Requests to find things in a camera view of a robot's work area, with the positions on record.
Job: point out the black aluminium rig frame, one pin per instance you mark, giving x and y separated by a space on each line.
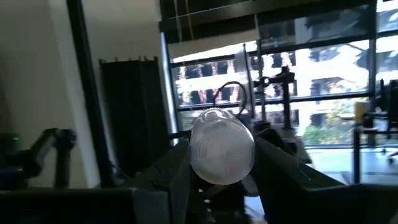
90 93

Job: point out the purple medicine bottle white cap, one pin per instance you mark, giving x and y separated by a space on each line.
222 149

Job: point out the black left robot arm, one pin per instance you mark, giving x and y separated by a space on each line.
46 146

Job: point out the black ribbed panel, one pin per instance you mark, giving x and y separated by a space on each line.
130 109

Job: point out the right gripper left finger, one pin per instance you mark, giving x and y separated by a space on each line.
174 186

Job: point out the black stand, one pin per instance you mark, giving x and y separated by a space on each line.
285 93

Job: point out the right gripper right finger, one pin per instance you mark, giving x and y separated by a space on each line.
286 193

